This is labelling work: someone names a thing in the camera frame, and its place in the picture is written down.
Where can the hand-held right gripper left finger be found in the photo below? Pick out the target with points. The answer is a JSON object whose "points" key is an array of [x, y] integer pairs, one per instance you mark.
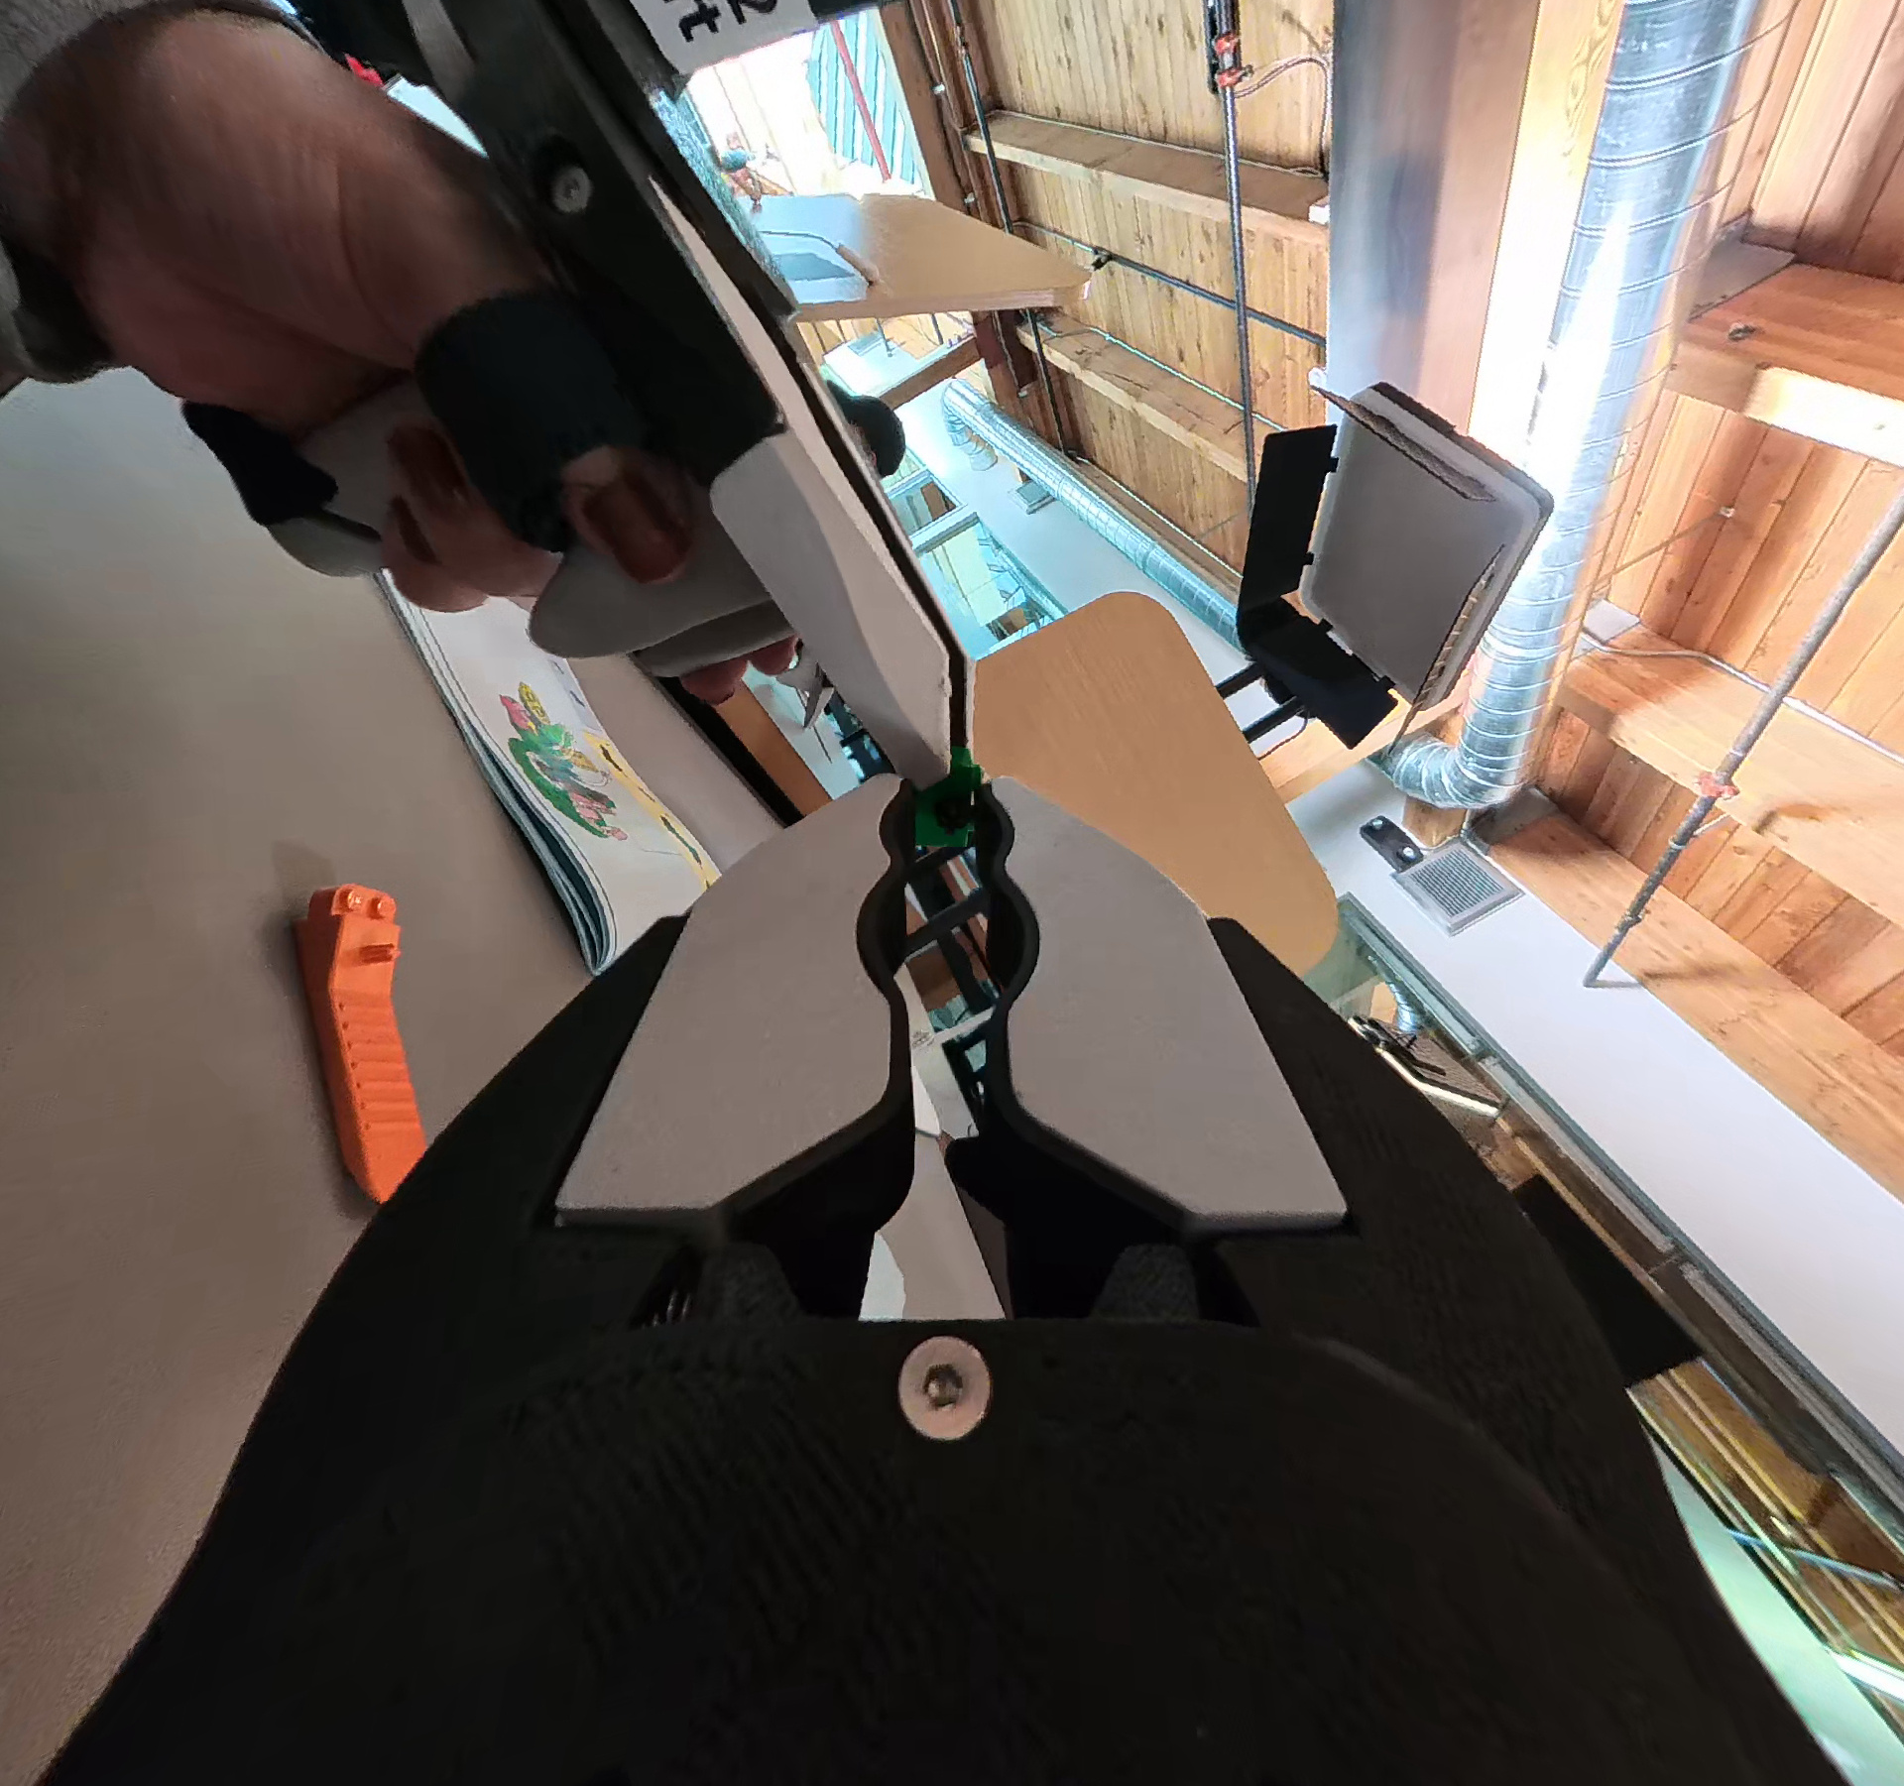
{"points": [[714, 1042]]}

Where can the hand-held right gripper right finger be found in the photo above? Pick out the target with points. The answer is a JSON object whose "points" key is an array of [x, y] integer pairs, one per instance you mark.
{"points": [[1161, 1057]]}

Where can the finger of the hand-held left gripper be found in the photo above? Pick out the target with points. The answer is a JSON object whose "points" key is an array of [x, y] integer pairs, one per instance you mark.
{"points": [[832, 581]]}

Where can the small green lego piece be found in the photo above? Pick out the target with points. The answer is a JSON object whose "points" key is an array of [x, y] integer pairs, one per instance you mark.
{"points": [[948, 803]]}

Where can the orange lego brick separator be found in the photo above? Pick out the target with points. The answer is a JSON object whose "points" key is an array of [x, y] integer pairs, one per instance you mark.
{"points": [[356, 1042]]}

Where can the lego instruction booklet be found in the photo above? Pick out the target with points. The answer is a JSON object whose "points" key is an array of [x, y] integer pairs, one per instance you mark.
{"points": [[551, 760]]}

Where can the person's left hand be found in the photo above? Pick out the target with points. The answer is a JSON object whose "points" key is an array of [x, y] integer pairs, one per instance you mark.
{"points": [[253, 209]]}

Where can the black round object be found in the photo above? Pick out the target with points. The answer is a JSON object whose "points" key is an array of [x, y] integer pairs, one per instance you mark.
{"points": [[869, 434]]}

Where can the rounded plywood panel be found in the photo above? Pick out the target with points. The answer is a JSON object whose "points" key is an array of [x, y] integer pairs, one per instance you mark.
{"points": [[937, 255], [1146, 760]]}

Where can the black flat panel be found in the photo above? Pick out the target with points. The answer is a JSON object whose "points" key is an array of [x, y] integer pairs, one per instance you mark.
{"points": [[1295, 581]]}

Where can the studio light panel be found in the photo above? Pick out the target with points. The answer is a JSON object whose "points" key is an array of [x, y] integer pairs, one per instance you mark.
{"points": [[1413, 550]]}

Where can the grey metal pipe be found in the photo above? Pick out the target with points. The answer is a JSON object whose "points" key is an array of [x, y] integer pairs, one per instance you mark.
{"points": [[1785, 685]]}

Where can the white wall vent grille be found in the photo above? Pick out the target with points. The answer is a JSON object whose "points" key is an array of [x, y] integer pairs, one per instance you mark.
{"points": [[1455, 887]]}

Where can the silver ventilation duct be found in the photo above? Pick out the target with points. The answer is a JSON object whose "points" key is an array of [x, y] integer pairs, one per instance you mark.
{"points": [[1636, 255]]}

